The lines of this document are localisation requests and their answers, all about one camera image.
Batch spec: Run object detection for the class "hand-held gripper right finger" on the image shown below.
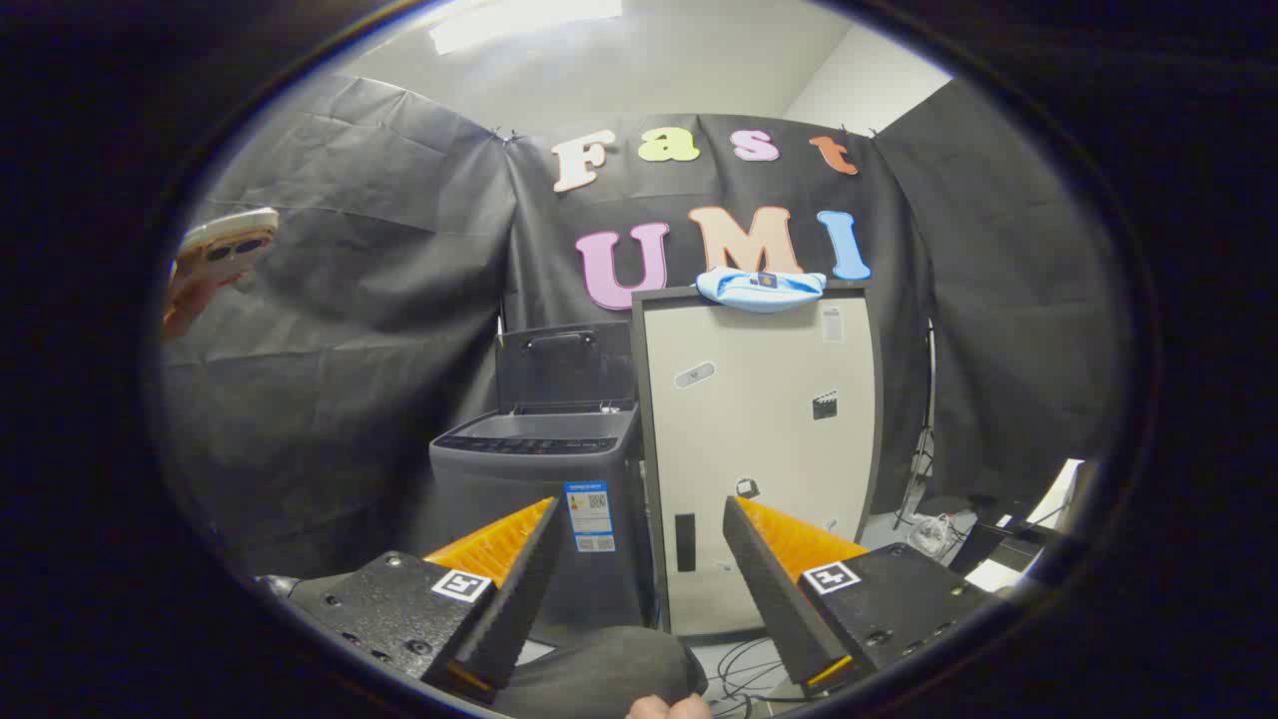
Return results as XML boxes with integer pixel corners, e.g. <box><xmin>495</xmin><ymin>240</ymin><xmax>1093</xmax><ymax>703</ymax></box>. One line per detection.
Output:
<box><xmin>721</xmin><ymin>495</ymin><xmax>999</xmax><ymax>700</ymax></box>

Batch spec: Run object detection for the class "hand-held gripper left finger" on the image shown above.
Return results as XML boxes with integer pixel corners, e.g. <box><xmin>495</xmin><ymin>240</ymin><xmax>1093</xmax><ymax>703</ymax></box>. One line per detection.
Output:
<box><xmin>258</xmin><ymin>496</ymin><xmax>565</xmax><ymax>705</ymax></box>

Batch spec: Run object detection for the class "grey washing machine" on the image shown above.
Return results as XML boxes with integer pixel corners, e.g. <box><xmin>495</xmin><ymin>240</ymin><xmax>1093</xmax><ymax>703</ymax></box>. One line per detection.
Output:
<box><xmin>429</xmin><ymin>399</ymin><xmax>650</xmax><ymax>632</ymax></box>

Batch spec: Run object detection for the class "dark washing machine lid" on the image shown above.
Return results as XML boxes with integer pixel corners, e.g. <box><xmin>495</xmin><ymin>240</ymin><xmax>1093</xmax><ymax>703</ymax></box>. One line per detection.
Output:
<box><xmin>495</xmin><ymin>322</ymin><xmax>640</xmax><ymax>412</ymax></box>

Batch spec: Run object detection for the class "light blue shirt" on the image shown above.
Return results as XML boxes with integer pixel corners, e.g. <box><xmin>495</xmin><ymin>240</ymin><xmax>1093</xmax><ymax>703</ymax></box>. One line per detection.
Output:
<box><xmin>695</xmin><ymin>268</ymin><xmax>828</xmax><ymax>315</ymax></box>

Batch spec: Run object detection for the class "person's dark trouser leg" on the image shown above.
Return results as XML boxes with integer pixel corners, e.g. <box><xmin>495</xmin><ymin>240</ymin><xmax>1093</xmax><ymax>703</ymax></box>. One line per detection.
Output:
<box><xmin>494</xmin><ymin>626</ymin><xmax>710</xmax><ymax>719</ymax></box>

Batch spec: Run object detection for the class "clear plastic bag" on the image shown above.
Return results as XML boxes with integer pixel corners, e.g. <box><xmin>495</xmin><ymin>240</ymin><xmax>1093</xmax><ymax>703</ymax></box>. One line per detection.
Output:
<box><xmin>909</xmin><ymin>512</ymin><xmax>955</xmax><ymax>558</ymax></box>

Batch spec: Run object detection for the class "black tripod stand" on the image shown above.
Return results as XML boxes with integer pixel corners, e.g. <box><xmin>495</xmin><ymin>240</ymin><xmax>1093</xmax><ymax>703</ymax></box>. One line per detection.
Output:
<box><xmin>894</xmin><ymin>320</ymin><xmax>940</xmax><ymax>530</ymax></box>

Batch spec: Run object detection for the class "black equipment case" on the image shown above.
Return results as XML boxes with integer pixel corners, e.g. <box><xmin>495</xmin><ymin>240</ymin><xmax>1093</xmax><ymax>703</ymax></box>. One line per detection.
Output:
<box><xmin>949</xmin><ymin>494</ymin><xmax>1059</xmax><ymax>578</ymax></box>

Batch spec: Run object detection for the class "white board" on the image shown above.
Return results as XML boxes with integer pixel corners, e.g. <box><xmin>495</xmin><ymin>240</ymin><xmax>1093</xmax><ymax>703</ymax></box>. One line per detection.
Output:
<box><xmin>1026</xmin><ymin>457</ymin><xmax>1087</xmax><ymax>528</ymax></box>

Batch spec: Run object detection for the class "black backdrop cloth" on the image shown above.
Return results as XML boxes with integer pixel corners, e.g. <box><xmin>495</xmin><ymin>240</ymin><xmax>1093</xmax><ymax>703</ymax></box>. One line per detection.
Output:
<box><xmin>160</xmin><ymin>72</ymin><xmax>1134</xmax><ymax>590</ymax></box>

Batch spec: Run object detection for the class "phone with orange case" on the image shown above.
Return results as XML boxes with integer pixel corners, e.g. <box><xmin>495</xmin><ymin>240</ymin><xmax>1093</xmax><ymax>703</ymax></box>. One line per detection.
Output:
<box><xmin>172</xmin><ymin>208</ymin><xmax>281</xmax><ymax>301</ymax></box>

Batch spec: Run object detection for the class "beige cabinet with dark frame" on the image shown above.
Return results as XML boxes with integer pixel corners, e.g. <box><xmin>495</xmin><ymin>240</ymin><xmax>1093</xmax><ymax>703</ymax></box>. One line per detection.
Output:
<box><xmin>629</xmin><ymin>283</ymin><xmax>885</xmax><ymax>640</ymax></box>

